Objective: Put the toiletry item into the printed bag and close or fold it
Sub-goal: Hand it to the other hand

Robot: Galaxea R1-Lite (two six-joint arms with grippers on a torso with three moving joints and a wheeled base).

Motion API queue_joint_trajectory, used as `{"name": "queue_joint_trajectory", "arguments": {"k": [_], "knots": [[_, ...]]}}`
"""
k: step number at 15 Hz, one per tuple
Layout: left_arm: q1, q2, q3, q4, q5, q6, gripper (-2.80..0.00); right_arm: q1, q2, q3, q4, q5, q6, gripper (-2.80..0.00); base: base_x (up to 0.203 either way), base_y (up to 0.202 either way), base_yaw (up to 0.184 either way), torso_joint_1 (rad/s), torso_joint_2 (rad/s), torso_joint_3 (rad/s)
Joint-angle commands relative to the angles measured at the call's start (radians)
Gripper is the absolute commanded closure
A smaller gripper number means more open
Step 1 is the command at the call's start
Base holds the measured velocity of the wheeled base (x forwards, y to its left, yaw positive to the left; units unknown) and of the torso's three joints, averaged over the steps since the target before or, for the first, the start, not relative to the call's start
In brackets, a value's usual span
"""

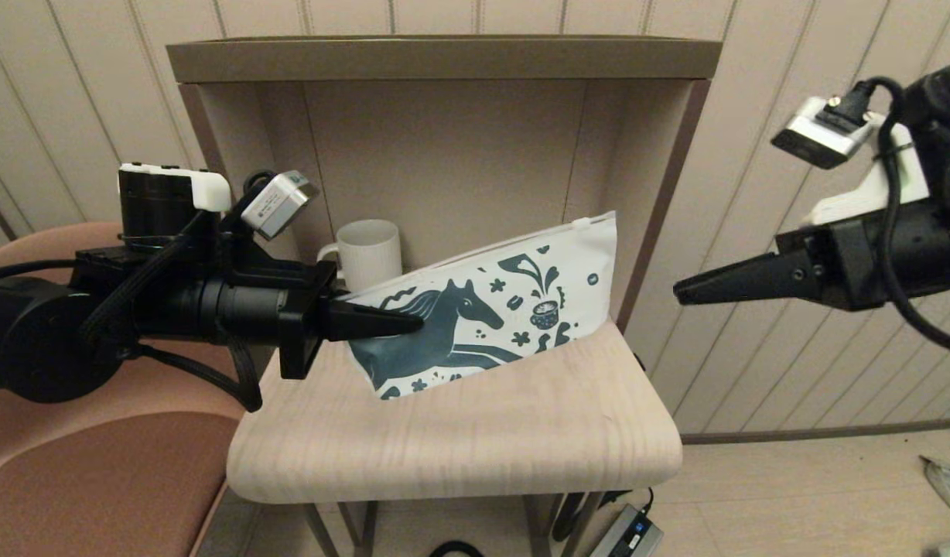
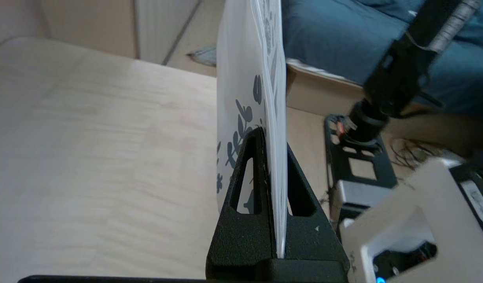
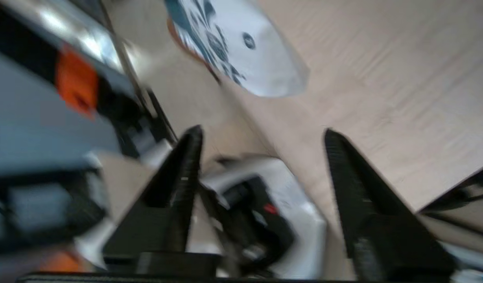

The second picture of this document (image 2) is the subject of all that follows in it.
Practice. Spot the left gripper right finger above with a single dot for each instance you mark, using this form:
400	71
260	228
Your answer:
316	243

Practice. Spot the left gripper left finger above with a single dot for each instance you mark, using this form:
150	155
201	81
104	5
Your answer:
225	243

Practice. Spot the white horse print bag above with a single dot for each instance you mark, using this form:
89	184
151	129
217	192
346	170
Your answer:
241	59

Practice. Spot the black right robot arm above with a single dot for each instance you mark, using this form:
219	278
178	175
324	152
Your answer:
399	82

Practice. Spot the silver metal box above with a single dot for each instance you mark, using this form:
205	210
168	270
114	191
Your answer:
359	196

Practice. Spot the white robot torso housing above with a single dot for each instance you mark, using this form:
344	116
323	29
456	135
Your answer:
402	220

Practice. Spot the beige wooden nightstand shelf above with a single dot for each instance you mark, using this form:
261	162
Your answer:
88	157

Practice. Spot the blue bed cover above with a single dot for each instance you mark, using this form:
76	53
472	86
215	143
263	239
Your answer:
336	31

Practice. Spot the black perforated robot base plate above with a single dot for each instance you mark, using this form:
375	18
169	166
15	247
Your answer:
383	177

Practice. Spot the beige bed frame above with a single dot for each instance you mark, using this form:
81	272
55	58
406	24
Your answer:
316	94

